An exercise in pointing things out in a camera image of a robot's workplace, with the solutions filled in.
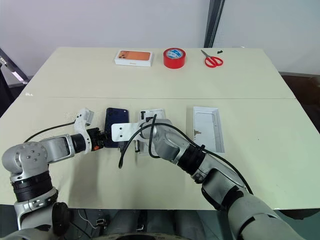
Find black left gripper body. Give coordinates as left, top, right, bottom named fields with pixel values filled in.
left=88, top=127, right=106, bottom=152

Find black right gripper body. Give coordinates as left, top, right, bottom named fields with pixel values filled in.
left=116, top=140, right=129, bottom=153

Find dark blue smartphone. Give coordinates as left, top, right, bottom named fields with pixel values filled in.
left=103, top=107, right=130, bottom=149

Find white phone box base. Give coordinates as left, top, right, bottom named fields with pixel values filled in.
left=138, top=107, right=166, bottom=156

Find white phone box lid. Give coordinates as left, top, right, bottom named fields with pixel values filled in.
left=192, top=106, right=226, bottom=154

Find white box with orange print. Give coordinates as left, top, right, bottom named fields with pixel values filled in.
left=114, top=49, right=154, bottom=68

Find red tape roll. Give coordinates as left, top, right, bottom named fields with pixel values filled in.
left=163, top=47, right=188, bottom=69

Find dark metal pole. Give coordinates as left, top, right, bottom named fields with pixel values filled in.
left=203, top=0, right=226, bottom=48

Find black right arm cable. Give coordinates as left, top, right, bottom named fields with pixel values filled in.
left=117, top=114, right=254, bottom=196

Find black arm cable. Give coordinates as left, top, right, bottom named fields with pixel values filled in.
left=23, top=120, right=77, bottom=144
left=117, top=114, right=254, bottom=196

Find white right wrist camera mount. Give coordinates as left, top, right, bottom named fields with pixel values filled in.
left=110, top=121, right=141, bottom=143

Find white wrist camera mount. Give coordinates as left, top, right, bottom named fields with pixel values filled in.
left=110, top=121, right=141, bottom=143
left=73, top=107, right=95, bottom=154

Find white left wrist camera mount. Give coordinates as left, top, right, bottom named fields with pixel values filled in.
left=73, top=107, right=95, bottom=154

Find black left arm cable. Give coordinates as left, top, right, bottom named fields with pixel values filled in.
left=23, top=120, right=77, bottom=144

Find thin white cable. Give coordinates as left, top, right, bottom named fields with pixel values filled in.
left=76, top=209, right=99, bottom=230

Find grey metal frame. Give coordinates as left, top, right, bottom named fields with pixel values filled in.
left=0, top=47, right=31, bottom=86

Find red handled scissors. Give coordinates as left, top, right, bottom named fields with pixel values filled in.
left=200, top=49, right=224, bottom=68

